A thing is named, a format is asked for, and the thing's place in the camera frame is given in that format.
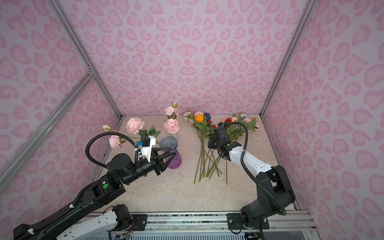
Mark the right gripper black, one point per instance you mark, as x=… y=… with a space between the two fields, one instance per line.
x=211 y=142

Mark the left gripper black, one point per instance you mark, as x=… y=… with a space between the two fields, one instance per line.
x=157 y=163

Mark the purple glass vase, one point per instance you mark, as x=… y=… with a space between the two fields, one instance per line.
x=175 y=160

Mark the pink peony branch with bud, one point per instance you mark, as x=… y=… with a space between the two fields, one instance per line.
x=134 y=126

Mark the orange rose stem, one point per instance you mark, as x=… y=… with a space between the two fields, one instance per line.
x=202 y=126

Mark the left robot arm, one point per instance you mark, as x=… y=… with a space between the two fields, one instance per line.
x=122 y=171

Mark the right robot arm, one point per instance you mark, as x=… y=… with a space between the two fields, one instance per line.
x=274 y=191

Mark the small mixed roses spray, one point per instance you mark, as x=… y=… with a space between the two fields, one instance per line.
x=235 y=131

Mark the red rose stem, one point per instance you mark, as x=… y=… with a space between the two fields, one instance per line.
x=222 y=122

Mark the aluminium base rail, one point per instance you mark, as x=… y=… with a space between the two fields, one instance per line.
x=295 y=225

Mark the left aluminium frame strut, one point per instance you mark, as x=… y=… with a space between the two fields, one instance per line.
x=65 y=22

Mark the diagonal aluminium frame strut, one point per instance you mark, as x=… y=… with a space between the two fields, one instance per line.
x=23 y=155

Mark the right aluminium frame strut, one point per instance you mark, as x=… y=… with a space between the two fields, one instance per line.
x=295 y=39

